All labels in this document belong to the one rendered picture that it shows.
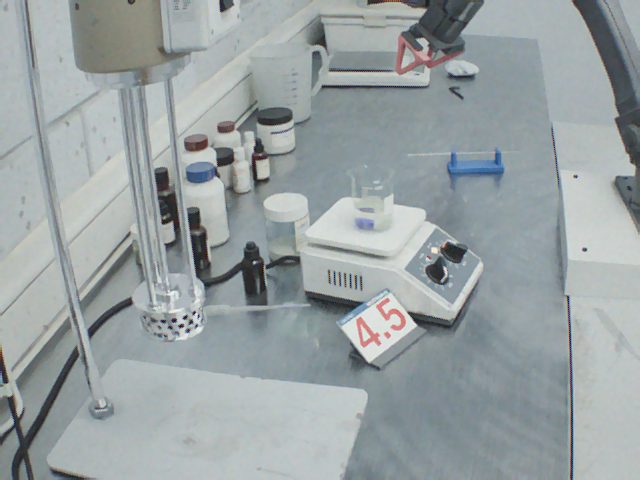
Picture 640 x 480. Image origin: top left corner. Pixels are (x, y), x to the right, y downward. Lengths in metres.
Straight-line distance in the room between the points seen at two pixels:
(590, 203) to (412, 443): 0.51
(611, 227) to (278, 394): 0.51
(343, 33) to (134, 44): 1.52
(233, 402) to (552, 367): 0.35
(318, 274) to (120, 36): 0.50
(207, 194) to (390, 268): 0.31
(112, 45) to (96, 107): 0.60
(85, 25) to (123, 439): 0.42
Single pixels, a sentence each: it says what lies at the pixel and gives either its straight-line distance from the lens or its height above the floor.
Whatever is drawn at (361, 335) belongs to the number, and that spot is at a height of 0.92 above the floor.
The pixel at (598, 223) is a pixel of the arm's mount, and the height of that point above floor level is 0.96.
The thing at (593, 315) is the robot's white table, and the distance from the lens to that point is 1.00.
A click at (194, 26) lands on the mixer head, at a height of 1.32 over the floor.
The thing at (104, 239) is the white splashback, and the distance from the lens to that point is 1.13.
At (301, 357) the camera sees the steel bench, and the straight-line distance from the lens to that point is 0.91.
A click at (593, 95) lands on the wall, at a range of 2.50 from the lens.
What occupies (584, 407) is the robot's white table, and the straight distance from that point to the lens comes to 0.84.
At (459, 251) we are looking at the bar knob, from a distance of 1.00.
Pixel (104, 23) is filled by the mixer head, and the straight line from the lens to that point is 0.58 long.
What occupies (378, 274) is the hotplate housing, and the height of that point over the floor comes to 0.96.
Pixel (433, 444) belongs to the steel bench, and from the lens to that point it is 0.79.
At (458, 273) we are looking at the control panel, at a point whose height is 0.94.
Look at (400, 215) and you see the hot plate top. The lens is 1.01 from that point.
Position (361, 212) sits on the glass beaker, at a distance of 0.96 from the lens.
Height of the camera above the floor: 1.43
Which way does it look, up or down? 27 degrees down
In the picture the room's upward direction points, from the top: 3 degrees counter-clockwise
